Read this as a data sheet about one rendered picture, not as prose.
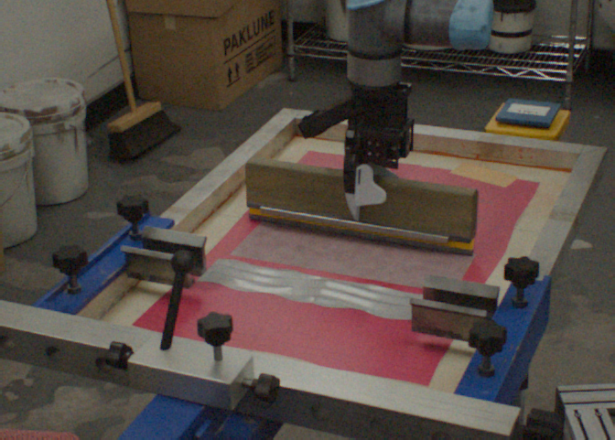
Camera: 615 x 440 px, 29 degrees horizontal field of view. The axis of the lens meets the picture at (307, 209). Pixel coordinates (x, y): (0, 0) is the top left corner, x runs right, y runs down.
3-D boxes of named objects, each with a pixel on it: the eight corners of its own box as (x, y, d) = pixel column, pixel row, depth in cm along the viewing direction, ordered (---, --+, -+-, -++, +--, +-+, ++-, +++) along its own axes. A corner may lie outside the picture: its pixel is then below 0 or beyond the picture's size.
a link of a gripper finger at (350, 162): (350, 197, 167) (355, 137, 165) (340, 195, 168) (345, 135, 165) (361, 188, 171) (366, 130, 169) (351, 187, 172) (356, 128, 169)
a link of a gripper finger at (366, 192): (380, 231, 169) (385, 169, 166) (341, 224, 171) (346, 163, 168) (387, 225, 171) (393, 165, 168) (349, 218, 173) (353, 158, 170)
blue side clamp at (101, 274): (149, 250, 177) (145, 208, 174) (178, 254, 175) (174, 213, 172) (34, 354, 152) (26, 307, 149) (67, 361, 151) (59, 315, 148)
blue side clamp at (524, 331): (512, 315, 157) (513, 269, 154) (548, 321, 155) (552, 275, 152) (447, 446, 132) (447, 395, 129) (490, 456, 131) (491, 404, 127)
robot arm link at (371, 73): (339, 56, 161) (360, 38, 167) (339, 88, 163) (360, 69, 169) (391, 63, 158) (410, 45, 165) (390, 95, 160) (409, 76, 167)
